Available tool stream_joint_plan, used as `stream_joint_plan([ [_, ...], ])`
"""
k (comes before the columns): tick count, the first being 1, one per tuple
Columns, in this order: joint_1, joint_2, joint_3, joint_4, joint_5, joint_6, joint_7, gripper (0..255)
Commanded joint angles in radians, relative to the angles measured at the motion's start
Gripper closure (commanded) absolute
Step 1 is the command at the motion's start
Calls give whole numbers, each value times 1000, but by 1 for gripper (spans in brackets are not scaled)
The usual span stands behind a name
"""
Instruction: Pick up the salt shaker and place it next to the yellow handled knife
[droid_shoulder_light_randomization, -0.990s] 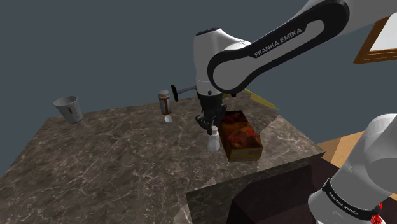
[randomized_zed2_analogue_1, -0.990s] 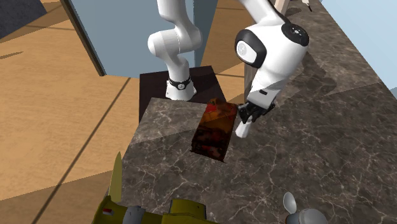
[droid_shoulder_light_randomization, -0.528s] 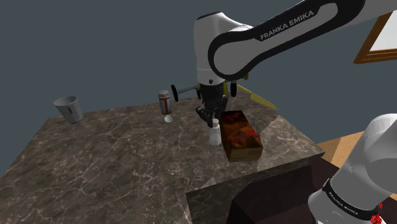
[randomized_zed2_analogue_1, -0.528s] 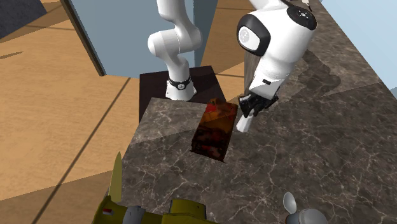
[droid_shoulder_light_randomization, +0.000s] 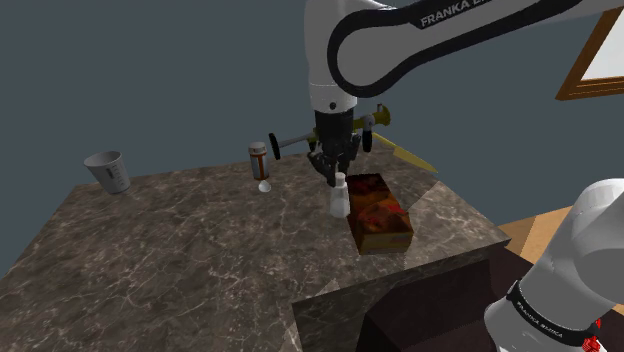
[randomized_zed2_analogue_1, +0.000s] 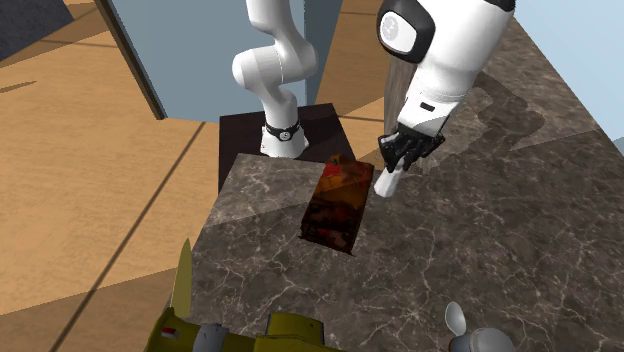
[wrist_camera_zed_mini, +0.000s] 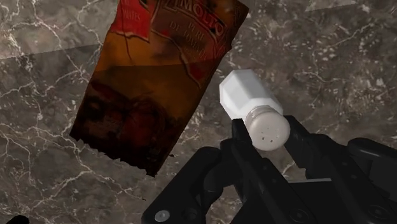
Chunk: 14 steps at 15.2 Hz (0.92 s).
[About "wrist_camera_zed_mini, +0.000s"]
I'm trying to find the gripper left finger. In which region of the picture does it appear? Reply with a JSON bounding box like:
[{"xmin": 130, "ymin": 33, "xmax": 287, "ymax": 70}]
[{"xmin": 141, "ymin": 118, "xmax": 317, "ymax": 224}]

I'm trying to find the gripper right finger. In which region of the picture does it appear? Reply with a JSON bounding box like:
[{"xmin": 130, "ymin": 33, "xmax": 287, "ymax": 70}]
[{"xmin": 283, "ymin": 115, "xmax": 397, "ymax": 224}]

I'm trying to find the white salt shaker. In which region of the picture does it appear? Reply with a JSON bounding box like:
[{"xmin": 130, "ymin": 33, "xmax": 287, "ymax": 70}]
[{"xmin": 218, "ymin": 69, "xmax": 291, "ymax": 152}]

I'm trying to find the red and orange food box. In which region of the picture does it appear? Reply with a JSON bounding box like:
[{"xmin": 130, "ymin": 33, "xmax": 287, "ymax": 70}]
[{"xmin": 69, "ymin": 0, "xmax": 250, "ymax": 178}]

